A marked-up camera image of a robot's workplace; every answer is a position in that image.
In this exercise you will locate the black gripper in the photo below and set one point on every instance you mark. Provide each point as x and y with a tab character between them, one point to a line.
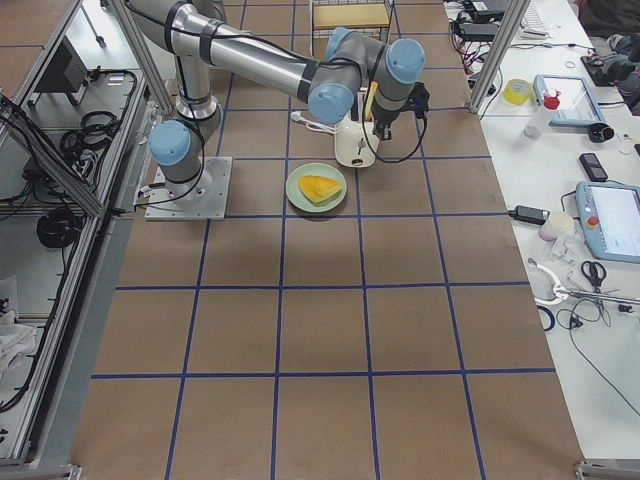
384	120

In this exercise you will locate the white toaster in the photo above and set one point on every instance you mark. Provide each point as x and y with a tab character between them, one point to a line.
355	144

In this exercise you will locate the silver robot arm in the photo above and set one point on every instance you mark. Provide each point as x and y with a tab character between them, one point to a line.
357	71

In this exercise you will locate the bread slice in toaster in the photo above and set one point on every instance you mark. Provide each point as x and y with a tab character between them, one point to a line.
369	95

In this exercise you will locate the orange bread on plate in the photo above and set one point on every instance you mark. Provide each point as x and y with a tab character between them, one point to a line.
318	189

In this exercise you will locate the green plate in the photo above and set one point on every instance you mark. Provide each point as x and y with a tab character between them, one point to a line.
295	196

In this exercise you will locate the yellow tape roll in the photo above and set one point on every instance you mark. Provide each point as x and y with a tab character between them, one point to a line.
517	91

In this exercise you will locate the clear bottle red cap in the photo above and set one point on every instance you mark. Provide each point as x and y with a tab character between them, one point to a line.
540	121

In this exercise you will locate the black power adapter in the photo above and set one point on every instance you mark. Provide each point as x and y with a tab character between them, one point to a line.
529	215

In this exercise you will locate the far teach pendant tablet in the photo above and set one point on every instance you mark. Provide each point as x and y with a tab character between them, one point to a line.
578	106

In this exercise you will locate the teach pendant tablet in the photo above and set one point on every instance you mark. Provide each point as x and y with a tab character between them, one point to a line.
578	106
609	217

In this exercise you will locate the white paper cup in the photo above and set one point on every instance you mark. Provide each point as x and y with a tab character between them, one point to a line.
557	224

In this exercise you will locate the black remote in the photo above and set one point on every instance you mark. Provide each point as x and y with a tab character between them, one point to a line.
593	167

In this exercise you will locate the near teach pendant tablet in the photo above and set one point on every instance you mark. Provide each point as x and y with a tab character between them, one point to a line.
609	217

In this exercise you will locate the black scissors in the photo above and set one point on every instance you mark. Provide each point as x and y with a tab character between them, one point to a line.
595	273

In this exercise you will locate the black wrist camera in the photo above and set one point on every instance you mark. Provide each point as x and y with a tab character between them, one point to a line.
418	100

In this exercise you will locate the wire basket with wooden shelf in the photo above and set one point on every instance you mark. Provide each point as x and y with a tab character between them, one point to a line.
369	17

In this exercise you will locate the aluminium frame post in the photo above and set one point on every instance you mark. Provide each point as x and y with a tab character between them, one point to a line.
502	40

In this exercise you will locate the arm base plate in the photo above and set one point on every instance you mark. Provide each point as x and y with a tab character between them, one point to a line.
206	199

